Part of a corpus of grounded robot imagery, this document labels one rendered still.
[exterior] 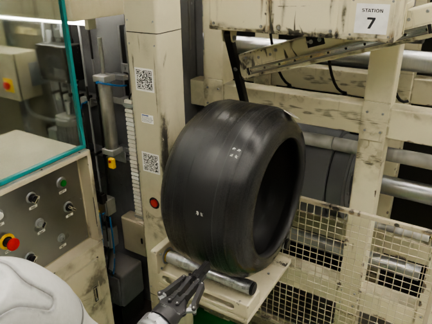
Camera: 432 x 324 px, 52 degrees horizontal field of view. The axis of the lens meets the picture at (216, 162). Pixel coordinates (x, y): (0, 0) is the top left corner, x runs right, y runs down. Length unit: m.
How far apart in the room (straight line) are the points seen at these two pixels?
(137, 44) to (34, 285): 0.97
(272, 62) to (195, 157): 0.55
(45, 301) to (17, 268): 0.06
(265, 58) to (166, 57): 0.40
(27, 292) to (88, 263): 1.15
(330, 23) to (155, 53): 0.52
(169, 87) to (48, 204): 0.56
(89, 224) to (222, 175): 0.70
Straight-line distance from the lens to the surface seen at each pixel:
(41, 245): 1.60
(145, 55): 1.40
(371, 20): 1.35
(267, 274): 1.67
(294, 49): 1.58
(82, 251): 1.69
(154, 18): 1.36
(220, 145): 1.21
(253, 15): 1.48
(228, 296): 1.48
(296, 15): 1.42
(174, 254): 1.57
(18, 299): 0.58
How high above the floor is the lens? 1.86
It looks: 25 degrees down
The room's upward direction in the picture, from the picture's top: 1 degrees counter-clockwise
